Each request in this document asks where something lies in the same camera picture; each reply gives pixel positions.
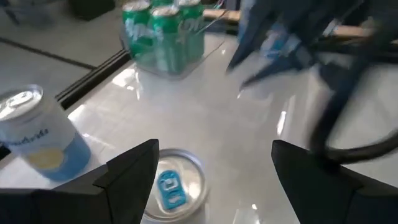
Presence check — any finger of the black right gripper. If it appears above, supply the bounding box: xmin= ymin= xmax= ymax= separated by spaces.
xmin=224 ymin=0 xmax=282 ymax=74
xmin=239 ymin=46 xmax=315 ymax=91

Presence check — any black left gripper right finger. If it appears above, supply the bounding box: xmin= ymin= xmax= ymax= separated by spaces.
xmin=271 ymin=139 xmax=398 ymax=224

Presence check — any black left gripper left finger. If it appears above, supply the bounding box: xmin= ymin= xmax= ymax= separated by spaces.
xmin=0 ymin=139 xmax=160 ymax=224

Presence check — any blue silver energy drink can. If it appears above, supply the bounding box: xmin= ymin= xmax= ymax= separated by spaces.
xmin=143 ymin=148 xmax=210 ymax=223
xmin=259 ymin=20 xmax=301 ymax=62

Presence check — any green soda can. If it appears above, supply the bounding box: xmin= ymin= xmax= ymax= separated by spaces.
xmin=122 ymin=1 xmax=155 ymax=60
xmin=150 ymin=0 xmax=177 ymax=9
xmin=150 ymin=6 xmax=185 ymax=74
xmin=178 ymin=0 xmax=206 ymax=63

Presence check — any white blue sparkling water can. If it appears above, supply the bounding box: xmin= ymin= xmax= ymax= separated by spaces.
xmin=0 ymin=83 xmax=92 ymax=182

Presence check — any black box on floor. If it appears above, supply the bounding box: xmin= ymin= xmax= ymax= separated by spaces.
xmin=68 ymin=0 xmax=116 ymax=21

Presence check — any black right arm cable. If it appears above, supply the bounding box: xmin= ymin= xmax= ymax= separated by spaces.
xmin=308 ymin=37 xmax=398 ymax=165

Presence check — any black metal table frame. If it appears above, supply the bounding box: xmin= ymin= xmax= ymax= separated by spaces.
xmin=55 ymin=49 xmax=132 ymax=110

